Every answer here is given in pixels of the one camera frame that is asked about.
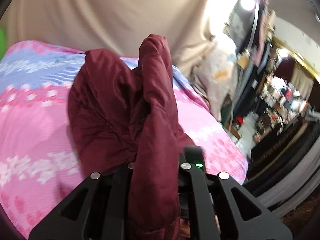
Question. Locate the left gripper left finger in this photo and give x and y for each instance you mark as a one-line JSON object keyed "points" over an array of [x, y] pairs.
{"points": [[96, 209]]}

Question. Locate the pink floral bed sheet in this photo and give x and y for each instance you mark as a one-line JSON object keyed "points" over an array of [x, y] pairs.
{"points": [[39, 165]]}

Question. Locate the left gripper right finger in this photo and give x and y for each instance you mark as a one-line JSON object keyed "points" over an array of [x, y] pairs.
{"points": [[218, 207]]}

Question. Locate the cluttered shelf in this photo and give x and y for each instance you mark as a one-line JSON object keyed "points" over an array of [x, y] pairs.
{"points": [[295, 64]]}

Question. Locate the maroon puffer jacket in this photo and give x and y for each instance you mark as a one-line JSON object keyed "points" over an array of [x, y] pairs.
{"points": [[120, 115]]}

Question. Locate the green round plush pillow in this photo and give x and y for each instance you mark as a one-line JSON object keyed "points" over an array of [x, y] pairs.
{"points": [[3, 43]]}

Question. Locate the person's right hand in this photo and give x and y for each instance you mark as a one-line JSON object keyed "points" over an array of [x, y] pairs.
{"points": [[184, 228]]}

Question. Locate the patterned hanging cloth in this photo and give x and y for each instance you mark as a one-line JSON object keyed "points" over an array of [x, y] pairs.
{"points": [[212, 76]]}

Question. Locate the beige fabric curtain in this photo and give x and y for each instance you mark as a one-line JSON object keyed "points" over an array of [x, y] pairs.
{"points": [[120, 25]]}

